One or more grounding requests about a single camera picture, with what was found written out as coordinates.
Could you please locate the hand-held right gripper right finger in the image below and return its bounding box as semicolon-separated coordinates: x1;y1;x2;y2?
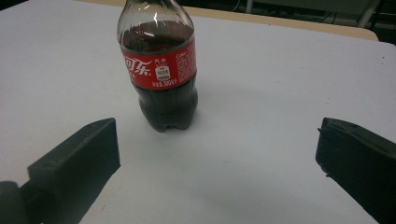
315;117;396;224

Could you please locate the white table board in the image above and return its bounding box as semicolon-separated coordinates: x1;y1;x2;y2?
0;0;396;224

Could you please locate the wooden table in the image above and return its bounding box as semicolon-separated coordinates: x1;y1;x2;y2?
76;0;379;42

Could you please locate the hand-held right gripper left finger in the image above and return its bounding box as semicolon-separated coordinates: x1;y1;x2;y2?
19;117;121;224

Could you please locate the cola bottle with red label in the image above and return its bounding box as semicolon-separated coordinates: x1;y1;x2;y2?
116;0;199;133

